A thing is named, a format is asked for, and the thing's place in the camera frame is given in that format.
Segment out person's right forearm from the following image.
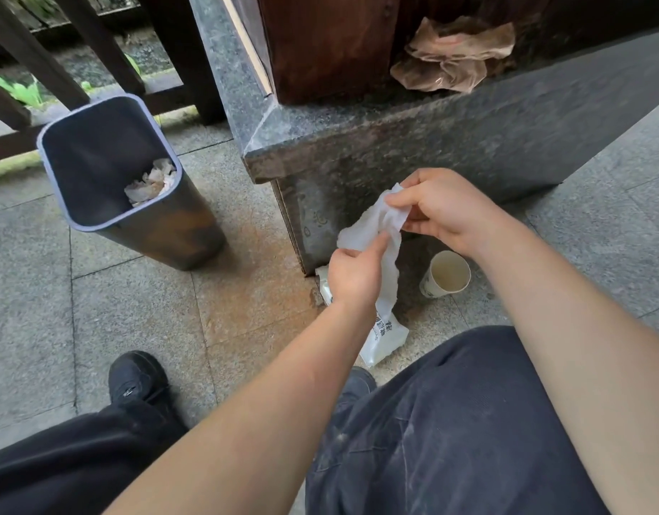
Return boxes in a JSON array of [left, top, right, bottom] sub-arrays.
[[471, 219, 659, 515]]

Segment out brown wipe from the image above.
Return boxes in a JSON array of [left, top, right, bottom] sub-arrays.
[[337, 182, 411, 323]]

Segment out grey granite plinth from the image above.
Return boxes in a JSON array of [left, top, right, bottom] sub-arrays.
[[187, 0, 659, 277]]

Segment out person's left hand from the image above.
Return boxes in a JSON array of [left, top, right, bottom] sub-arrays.
[[327, 230, 393, 318]]

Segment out white wet wipes packet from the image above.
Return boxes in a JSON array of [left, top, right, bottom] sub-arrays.
[[314, 265, 409, 369]]

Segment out person's black trousers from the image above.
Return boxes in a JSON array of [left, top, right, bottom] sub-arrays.
[[0, 325, 612, 515]]

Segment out person's left forearm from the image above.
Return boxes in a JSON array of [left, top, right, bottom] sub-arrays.
[[103, 305, 382, 515]]

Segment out crumpled waste paper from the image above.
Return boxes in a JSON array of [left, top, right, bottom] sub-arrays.
[[123, 157, 178, 208]]

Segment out green plants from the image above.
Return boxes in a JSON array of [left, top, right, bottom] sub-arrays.
[[0, 69, 46, 111]]

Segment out person's black right shoe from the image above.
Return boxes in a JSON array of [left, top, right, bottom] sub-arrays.
[[334, 366, 377, 419]]

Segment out brass trim strip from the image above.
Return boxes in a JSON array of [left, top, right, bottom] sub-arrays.
[[220, 0, 276, 97]]

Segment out crumpled brown paper bag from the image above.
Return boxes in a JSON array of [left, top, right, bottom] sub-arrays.
[[389, 16, 517, 95]]

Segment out brown wooden pillar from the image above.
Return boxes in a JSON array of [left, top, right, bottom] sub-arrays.
[[230, 0, 659, 107]]

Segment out person's right hand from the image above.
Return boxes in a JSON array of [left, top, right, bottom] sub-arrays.
[[384, 167, 511, 258]]

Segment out dark wooden railing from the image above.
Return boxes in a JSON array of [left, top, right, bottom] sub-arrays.
[[0, 0, 228, 165]]

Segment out dark blue plastic bin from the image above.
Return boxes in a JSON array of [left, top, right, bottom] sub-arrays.
[[37, 93, 227, 272]]

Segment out person's black shoe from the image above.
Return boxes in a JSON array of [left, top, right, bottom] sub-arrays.
[[334, 366, 377, 419], [108, 350, 172, 411]]

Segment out white paper cup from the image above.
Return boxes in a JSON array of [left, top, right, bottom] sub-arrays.
[[419, 250, 472, 300]]

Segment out person's black left shoe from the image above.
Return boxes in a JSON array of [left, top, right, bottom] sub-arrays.
[[108, 350, 172, 411]]

